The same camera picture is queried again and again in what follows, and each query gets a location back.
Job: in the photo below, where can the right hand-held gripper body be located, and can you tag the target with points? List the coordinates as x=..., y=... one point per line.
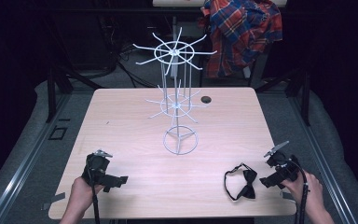
x=282, y=166

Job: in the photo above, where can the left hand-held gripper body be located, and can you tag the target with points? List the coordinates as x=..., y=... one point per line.
x=97, y=168

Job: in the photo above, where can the black bow tie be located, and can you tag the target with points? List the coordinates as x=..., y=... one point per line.
x=245, y=183

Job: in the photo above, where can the person's right hand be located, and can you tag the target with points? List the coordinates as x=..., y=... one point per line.
x=304, y=193

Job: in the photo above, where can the person's left hand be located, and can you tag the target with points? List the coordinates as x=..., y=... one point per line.
x=82, y=194

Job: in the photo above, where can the grey tape strip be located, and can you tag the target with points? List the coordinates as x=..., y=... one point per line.
x=56, y=199

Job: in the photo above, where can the black metal stand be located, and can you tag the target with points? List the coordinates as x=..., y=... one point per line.
x=54, y=93
x=298, y=90

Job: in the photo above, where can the red blue plaid shirt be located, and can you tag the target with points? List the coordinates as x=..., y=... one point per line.
x=242, y=34

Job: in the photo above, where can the metal floor rail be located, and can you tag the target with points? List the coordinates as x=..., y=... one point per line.
x=323, y=161
x=28, y=161

